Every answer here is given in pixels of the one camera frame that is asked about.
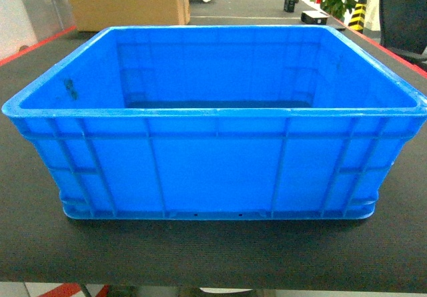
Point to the black flat box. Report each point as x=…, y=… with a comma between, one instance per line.
x=314, y=17

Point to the large blue plastic crate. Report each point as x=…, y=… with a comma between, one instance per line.
x=237, y=122

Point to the brown cardboard box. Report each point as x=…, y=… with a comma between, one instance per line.
x=95, y=15

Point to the yellow black striped bollard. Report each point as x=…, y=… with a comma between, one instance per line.
x=358, y=17

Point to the black office chair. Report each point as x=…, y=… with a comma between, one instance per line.
x=403, y=28

